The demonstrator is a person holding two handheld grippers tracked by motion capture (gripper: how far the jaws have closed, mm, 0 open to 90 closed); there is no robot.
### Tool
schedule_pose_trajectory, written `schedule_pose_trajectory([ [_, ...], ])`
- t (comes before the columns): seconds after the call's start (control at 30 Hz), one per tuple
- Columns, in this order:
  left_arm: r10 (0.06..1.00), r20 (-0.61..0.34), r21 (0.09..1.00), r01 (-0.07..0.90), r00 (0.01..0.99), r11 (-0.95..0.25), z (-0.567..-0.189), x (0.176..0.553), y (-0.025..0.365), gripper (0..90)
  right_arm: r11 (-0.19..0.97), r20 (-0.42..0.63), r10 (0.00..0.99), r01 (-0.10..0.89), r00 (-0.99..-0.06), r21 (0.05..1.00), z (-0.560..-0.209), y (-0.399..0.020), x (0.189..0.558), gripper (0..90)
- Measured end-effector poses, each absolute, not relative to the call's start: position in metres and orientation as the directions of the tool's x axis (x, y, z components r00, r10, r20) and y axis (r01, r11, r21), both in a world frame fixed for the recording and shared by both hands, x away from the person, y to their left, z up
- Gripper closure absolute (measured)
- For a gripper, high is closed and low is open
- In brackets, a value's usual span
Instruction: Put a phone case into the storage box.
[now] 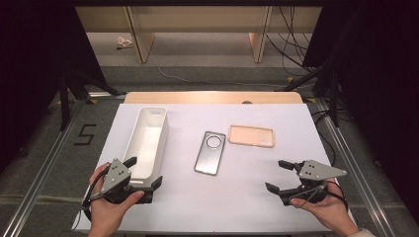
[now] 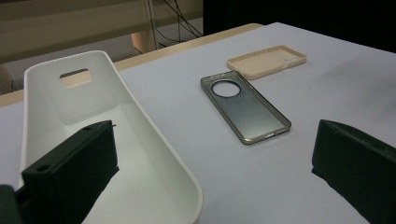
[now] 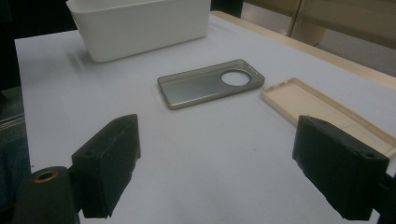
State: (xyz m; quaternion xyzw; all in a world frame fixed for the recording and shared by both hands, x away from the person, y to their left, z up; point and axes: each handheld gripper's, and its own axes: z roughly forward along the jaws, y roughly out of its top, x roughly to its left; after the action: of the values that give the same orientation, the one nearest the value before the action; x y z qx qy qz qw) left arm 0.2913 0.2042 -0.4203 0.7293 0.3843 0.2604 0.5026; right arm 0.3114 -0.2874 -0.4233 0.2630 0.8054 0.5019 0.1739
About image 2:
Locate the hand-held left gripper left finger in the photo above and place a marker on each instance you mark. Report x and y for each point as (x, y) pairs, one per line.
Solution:
(68, 174)

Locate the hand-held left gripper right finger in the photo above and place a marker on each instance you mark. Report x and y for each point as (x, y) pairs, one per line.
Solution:
(358, 168)

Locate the white plastic storage bin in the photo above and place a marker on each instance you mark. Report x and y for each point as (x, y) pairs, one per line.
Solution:
(149, 161)

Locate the grey transparent phone case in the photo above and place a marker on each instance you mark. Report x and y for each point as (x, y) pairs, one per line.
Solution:
(249, 115)

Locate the beige phone case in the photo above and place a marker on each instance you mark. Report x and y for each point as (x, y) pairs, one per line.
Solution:
(264, 63)

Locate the white table cover sheet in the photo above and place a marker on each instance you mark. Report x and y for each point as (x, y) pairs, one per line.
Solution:
(280, 186)

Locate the wooden shelf unit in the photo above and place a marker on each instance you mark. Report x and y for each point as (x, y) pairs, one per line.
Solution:
(62, 31)

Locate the dark curtain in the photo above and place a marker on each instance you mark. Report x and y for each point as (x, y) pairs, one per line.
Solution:
(311, 15)

